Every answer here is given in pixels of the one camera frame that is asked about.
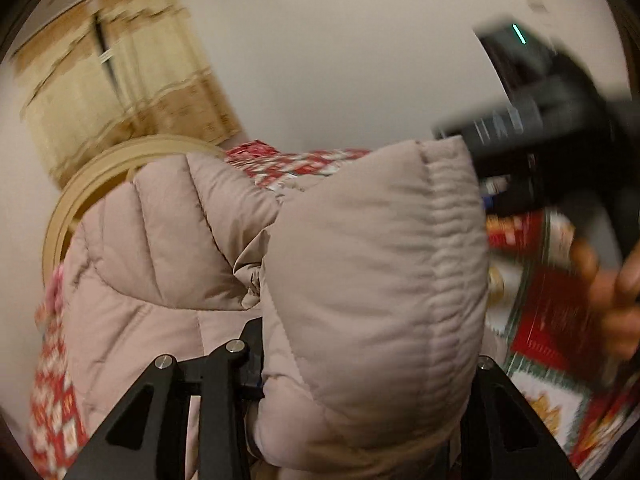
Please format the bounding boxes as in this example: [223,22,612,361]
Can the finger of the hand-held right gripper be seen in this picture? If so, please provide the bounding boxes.
[480,172,546,216]

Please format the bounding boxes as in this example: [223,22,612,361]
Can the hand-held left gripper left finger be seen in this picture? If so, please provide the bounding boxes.
[65,317,266,480]

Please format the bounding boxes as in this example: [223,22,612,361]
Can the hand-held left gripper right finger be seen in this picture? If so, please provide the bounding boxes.
[460,355,577,480]

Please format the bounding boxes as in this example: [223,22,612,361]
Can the beige quilted puffer jacket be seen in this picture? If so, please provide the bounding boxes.
[60,137,491,480]

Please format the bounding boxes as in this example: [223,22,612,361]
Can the person's right hand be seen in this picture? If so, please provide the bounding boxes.
[570,242,640,358]

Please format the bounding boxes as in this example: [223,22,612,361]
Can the red printed patchwork bedspread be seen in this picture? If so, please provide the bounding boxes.
[27,140,640,476]

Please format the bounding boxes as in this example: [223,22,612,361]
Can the pink blanket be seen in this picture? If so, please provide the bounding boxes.
[35,262,68,331]

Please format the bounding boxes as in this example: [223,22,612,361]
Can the red printed cloth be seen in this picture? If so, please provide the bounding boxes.
[225,140,281,183]

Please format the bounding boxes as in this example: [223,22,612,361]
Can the cream wooden bed headboard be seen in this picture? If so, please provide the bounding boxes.
[42,135,226,281]

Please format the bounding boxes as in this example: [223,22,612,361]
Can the beige floral curtain panel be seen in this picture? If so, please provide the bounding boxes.
[12,2,126,186]
[100,0,243,146]

